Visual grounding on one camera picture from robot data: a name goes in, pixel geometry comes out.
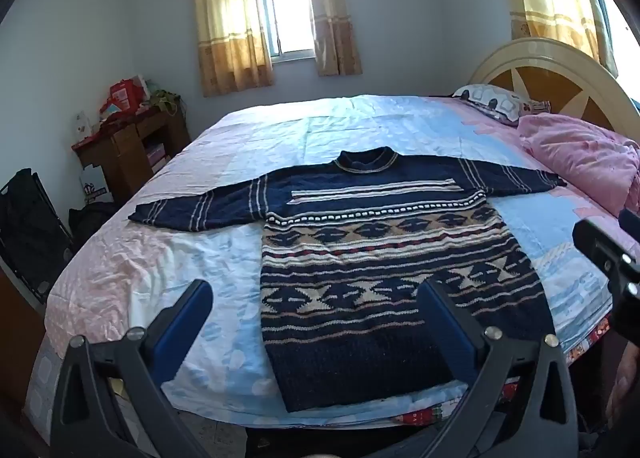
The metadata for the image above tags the black folding chair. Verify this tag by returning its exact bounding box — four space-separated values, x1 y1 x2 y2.
0 168 74 304

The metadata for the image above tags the person's right hand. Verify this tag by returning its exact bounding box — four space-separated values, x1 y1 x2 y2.
605 345 640 434

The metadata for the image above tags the pink blanket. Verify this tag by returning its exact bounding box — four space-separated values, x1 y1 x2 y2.
517 113 640 224

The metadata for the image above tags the patterned pillow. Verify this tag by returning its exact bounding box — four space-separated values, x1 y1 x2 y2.
452 83 551 126

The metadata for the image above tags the white printed bag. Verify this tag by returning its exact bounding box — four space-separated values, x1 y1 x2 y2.
80 165 114 205

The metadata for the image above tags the brown wooden cabinet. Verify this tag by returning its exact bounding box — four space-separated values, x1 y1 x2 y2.
0 268 47 411

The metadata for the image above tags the wide beige curtain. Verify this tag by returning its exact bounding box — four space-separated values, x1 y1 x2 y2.
190 0 275 98

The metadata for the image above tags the brown wooden desk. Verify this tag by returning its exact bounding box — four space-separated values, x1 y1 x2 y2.
71 96 192 204

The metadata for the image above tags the bed with patterned sheet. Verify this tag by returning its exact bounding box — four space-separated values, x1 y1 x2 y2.
25 94 640 444

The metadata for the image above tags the bright glass window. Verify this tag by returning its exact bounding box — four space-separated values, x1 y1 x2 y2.
587 0 640 102
252 0 321 64

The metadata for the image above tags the cream and brown headboard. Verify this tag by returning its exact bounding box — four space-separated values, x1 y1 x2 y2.
467 37 640 139

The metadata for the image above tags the narrow beige curtain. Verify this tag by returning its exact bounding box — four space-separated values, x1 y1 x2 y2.
302 0 363 78

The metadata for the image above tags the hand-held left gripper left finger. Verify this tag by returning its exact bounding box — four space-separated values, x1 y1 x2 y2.
50 279 214 458

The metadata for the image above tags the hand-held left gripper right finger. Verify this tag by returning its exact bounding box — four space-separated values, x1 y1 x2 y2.
416 279 579 458

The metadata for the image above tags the red bag on desk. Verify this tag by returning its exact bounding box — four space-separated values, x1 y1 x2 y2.
99 76 151 121

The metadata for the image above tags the navy patterned knit sweater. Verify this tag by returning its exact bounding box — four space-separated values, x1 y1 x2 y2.
128 148 568 413

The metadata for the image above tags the black bag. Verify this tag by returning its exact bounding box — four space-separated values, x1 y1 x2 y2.
68 201 121 250

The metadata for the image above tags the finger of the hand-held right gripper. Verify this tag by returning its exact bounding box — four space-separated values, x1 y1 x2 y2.
572 219 640 300

